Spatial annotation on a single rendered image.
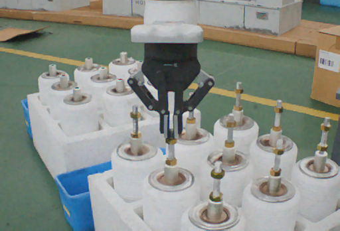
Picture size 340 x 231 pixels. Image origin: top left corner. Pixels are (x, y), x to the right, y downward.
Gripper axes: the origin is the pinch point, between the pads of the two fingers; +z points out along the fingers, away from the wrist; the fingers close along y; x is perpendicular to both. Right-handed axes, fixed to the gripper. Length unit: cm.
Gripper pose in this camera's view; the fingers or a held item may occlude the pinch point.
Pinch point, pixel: (170, 124)
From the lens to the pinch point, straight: 64.0
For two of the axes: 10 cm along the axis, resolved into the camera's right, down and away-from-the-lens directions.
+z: 0.1, 9.3, 3.7
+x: -0.8, 3.7, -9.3
